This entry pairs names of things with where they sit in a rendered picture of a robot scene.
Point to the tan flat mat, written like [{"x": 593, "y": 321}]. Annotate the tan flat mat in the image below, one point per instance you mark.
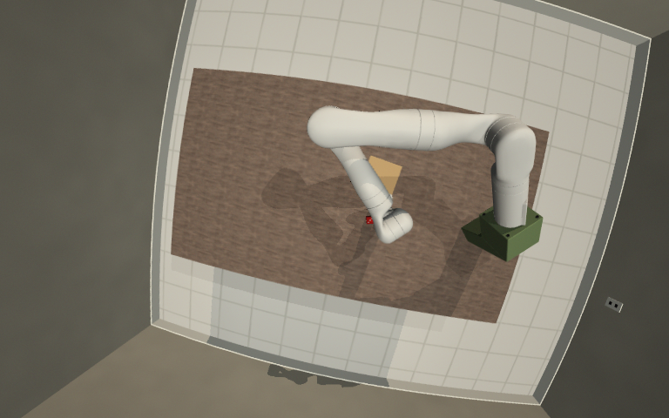
[{"x": 387, "y": 172}]

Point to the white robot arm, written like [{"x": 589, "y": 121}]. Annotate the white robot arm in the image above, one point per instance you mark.
[{"x": 511, "y": 141}]

